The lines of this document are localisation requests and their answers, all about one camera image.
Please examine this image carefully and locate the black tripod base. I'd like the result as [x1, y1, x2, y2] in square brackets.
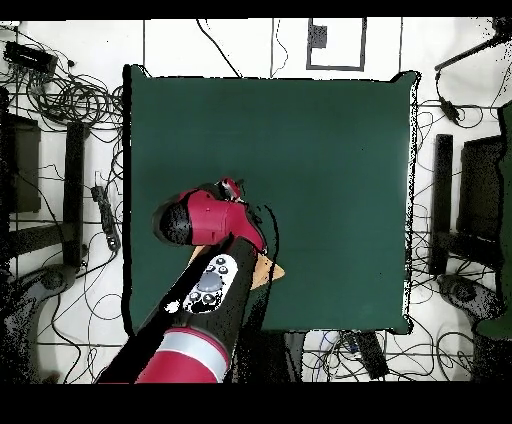
[7, 263, 79, 309]
[436, 273, 505, 321]

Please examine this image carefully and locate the black stand frame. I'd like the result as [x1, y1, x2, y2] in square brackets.
[3, 121, 87, 268]
[429, 133, 503, 277]

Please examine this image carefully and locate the tan terry towel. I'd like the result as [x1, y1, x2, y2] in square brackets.
[187, 244, 286, 292]

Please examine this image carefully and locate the black power strip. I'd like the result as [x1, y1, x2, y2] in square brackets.
[90, 184, 122, 252]

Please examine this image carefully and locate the black electronics box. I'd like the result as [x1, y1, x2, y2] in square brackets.
[3, 40, 59, 77]

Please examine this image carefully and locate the black pole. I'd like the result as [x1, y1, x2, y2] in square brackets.
[434, 17, 512, 73]

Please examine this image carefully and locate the tangled black cable bundle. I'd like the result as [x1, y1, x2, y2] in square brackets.
[23, 67, 125, 133]

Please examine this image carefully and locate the black flat panel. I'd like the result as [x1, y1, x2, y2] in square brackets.
[456, 134, 505, 241]
[0, 113, 42, 215]

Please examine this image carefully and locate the black oblong box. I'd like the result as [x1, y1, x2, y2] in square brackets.
[355, 331, 390, 380]

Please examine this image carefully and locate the black power adapter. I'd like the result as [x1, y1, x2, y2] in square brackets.
[438, 97, 462, 125]

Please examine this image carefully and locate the dark green table cloth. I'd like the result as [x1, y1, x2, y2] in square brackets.
[122, 63, 421, 336]

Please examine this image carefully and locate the dark grey square plate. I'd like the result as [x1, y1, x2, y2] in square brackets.
[307, 24, 328, 49]

